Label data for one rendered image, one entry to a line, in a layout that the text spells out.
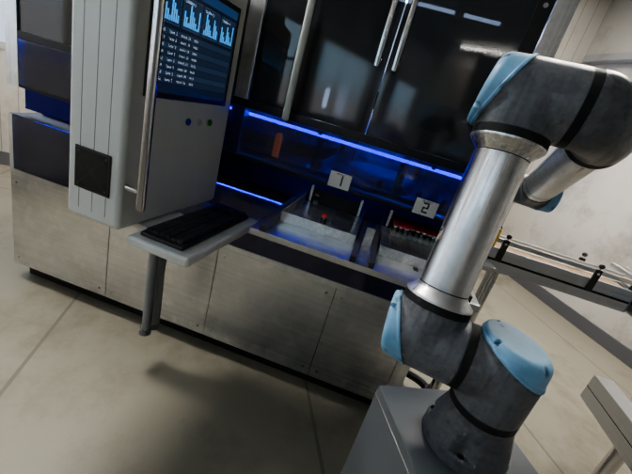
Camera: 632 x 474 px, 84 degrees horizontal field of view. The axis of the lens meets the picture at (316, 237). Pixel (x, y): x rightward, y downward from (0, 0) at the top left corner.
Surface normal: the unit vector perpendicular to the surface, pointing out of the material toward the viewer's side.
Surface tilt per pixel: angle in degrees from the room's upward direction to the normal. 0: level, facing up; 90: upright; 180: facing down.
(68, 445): 0
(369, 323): 90
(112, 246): 90
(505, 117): 80
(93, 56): 90
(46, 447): 0
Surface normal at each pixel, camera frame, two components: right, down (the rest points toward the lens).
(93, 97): -0.28, 0.28
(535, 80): -0.30, -0.04
